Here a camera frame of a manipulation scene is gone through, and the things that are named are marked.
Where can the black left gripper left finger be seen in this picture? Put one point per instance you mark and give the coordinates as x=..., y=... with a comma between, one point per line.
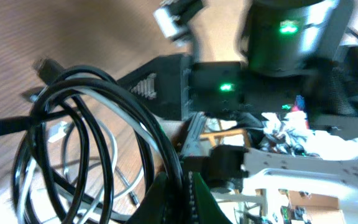
x=153, y=208

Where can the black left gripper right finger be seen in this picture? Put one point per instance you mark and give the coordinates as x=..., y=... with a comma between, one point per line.
x=202, y=207

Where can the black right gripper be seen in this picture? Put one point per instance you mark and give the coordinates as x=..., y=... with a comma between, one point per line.
x=174, y=87

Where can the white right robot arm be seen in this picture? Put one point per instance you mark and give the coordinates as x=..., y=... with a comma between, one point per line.
x=285, y=60

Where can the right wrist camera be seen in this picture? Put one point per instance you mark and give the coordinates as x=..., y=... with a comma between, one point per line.
x=173, y=15

